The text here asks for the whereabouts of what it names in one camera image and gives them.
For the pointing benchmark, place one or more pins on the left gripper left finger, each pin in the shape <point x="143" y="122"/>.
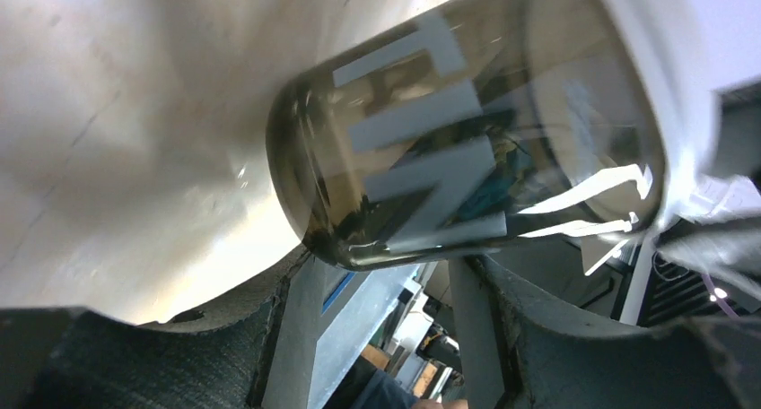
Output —
<point x="216" y="355"/>

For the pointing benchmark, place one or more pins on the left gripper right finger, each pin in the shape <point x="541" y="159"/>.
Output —
<point x="522" y="347"/>

